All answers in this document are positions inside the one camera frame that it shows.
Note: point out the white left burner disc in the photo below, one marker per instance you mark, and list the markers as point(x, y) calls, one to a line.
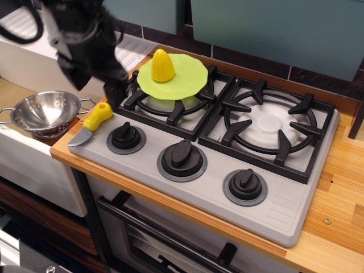
point(164, 108)

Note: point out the black right stove knob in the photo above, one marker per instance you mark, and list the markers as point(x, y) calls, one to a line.
point(244, 187)

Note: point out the black left burner grate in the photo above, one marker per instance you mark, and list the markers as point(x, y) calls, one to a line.
point(188, 127)

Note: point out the white right burner disc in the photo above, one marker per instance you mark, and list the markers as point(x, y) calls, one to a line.
point(267, 121)

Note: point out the black middle stove knob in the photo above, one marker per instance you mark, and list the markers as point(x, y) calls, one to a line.
point(182, 162)

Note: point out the steel colander with handles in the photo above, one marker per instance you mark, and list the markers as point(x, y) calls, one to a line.
point(46, 115)

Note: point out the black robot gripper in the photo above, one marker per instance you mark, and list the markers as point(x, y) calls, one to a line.
point(83, 34)

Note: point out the dark wooden post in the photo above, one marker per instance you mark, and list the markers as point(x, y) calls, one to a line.
point(357, 121)

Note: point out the green round toy plate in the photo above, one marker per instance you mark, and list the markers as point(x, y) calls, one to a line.
point(190, 77)

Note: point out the grey toy stove top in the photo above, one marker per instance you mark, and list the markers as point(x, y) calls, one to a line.
point(279, 217)

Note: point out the yellow toy corn cob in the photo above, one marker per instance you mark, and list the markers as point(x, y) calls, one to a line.
point(162, 66)

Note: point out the white toy sink unit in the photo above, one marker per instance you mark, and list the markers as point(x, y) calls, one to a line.
point(26, 161)

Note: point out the black left stove knob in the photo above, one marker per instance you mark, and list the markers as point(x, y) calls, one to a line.
point(126, 139)

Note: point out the black stove knob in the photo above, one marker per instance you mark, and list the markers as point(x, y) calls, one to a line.
point(126, 139)
point(244, 187)
point(182, 162)

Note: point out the white burner disc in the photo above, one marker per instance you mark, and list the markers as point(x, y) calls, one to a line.
point(164, 108)
point(267, 121)

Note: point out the yellow handled toy knife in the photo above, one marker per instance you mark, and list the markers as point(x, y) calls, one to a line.
point(101, 112)

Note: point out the black burner grate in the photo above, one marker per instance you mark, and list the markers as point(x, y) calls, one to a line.
point(188, 127)
point(297, 162)

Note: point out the black right burner grate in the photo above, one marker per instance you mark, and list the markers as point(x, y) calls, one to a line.
point(297, 162)

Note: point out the toy oven door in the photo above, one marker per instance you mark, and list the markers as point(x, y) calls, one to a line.
point(155, 240)

